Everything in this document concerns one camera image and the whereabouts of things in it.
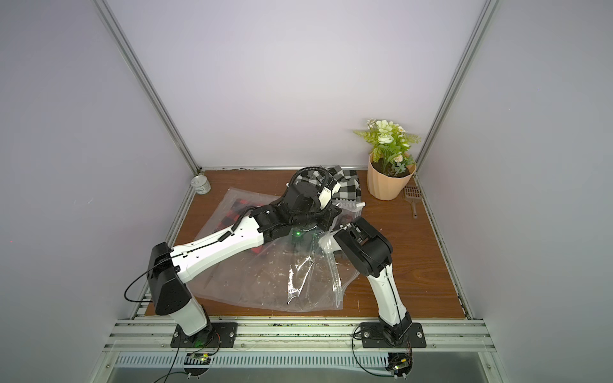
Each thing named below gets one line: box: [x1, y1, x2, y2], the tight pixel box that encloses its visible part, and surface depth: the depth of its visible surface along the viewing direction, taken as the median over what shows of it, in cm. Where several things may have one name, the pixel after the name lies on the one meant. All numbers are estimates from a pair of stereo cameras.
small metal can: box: [190, 173, 212, 196], surface depth 112 cm
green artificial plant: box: [353, 118, 422, 177], surface depth 94 cm
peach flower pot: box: [367, 152, 417, 202], surface depth 100 cm
